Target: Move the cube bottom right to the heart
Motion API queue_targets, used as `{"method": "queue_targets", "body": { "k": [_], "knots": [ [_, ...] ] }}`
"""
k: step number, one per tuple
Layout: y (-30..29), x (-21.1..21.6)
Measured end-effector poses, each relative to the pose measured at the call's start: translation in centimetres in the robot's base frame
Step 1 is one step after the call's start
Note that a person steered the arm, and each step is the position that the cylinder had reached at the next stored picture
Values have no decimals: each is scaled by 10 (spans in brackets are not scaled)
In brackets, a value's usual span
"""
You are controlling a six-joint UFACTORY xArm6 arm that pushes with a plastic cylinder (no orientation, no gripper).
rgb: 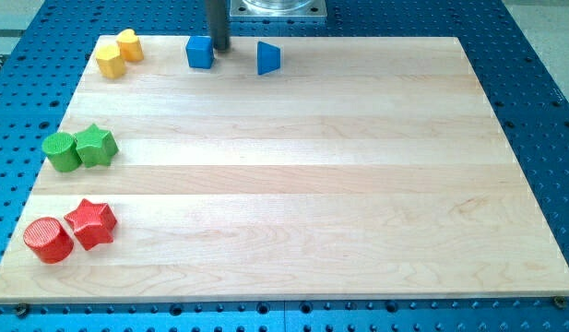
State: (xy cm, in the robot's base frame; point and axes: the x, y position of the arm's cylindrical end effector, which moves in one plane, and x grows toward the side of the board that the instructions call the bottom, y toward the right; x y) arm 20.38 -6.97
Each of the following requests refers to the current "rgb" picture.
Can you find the red wooden cylinder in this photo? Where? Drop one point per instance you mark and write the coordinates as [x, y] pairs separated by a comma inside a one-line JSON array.
[[48, 240]]

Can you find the blue wooden cube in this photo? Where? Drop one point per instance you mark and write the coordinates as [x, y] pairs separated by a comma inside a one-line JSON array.
[[199, 51]]

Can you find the green wooden star block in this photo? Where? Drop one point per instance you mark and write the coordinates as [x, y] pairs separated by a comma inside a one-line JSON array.
[[95, 146]]

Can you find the green wooden cylinder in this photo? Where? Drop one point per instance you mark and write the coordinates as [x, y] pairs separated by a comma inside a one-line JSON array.
[[61, 150]]

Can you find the board stop screw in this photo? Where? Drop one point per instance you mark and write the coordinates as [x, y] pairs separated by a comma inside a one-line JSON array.
[[21, 310], [559, 302]]

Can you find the blue wooden trapezoid block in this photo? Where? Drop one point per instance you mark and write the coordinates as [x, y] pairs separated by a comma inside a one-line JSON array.
[[268, 58]]

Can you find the yellow wooden heart block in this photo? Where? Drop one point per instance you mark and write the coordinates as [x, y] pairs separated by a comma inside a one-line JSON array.
[[130, 46]]

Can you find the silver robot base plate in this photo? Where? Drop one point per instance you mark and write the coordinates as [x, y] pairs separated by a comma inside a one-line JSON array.
[[278, 10]]

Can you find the yellow wooden hexagon block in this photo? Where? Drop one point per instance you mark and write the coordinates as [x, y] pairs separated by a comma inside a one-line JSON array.
[[110, 61]]

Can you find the left board stop screw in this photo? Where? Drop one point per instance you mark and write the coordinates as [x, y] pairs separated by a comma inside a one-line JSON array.
[[21, 310]]

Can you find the light wooden board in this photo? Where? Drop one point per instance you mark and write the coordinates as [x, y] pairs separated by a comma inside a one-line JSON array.
[[364, 168]]

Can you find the red wooden star block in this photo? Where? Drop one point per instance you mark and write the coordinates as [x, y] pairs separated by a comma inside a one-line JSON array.
[[92, 223]]

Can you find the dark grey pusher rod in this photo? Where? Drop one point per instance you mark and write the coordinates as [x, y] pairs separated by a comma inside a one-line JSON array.
[[218, 24]]

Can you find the right board stop screw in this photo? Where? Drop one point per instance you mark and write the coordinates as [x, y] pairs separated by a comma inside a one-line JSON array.
[[559, 302]]

